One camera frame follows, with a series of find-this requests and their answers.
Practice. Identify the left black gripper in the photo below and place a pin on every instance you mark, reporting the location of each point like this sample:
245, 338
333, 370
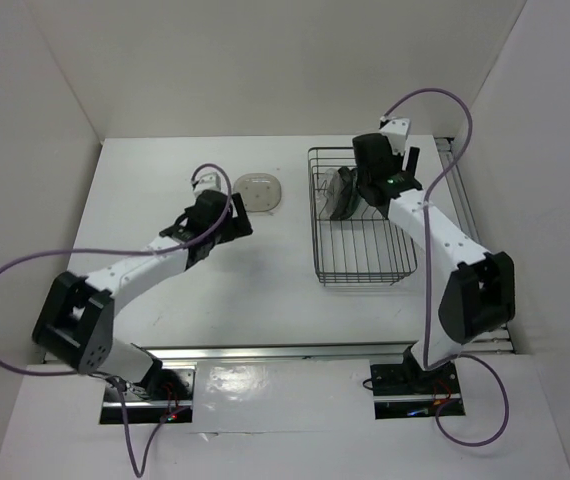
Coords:
242, 224

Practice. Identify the smoky square glass plate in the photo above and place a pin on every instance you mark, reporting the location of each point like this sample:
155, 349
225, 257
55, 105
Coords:
260, 192

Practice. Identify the blue floral patterned plate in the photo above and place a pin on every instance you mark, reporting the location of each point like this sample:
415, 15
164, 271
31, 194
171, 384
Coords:
355, 198

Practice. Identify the black round plate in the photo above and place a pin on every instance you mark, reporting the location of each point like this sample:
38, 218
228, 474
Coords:
347, 173

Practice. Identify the clear textured glass plate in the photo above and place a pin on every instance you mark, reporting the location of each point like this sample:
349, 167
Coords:
330, 195

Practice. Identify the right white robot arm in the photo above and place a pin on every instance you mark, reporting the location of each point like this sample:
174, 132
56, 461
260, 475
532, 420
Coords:
469, 290

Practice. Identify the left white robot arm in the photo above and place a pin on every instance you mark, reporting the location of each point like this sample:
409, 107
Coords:
76, 322

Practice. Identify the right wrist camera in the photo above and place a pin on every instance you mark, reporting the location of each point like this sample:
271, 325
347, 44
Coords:
396, 130

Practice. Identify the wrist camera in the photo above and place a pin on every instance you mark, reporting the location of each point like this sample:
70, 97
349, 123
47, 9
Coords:
206, 182
396, 130

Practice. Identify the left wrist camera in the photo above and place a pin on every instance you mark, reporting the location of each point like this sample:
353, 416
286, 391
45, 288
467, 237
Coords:
206, 182

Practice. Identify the grey wire dish rack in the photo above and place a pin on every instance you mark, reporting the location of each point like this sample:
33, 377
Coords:
365, 250

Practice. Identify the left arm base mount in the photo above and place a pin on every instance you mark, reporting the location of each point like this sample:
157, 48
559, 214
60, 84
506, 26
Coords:
173, 395

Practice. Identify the front aluminium rail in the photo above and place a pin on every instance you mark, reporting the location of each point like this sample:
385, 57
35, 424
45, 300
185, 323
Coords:
279, 352

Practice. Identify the aluminium rail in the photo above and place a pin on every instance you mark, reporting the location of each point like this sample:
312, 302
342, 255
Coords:
279, 352
497, 341

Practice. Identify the right side aluminium rail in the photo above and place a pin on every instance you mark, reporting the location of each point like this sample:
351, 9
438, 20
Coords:
497, 341

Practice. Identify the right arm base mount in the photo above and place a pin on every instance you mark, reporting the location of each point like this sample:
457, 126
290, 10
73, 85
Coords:
395, 397

